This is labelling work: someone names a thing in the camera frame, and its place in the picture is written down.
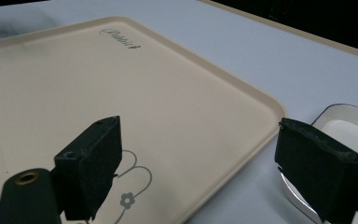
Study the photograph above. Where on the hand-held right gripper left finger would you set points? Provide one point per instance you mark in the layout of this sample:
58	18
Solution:
88	168

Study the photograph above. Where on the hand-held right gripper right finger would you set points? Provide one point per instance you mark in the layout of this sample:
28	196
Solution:
320	168

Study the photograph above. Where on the beige plastic tray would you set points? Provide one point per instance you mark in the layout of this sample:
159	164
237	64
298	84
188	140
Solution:
155	102

